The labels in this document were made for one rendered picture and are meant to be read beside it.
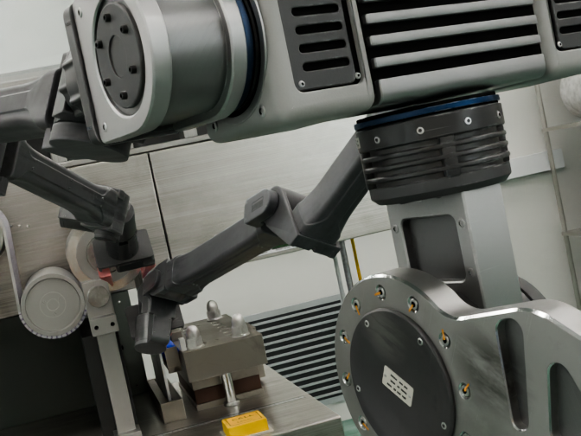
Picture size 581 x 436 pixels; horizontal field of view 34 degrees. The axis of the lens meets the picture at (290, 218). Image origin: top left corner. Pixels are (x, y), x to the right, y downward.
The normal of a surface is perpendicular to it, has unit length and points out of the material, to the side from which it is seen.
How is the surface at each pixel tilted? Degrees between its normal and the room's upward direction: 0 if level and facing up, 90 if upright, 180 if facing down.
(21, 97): 65
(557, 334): 90
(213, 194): 90
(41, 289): 90
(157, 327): 75
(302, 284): 90
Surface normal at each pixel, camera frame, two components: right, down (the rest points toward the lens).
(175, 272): -0.69, -0.29
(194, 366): 0.24, 0.00
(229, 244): -0.83, -0.22
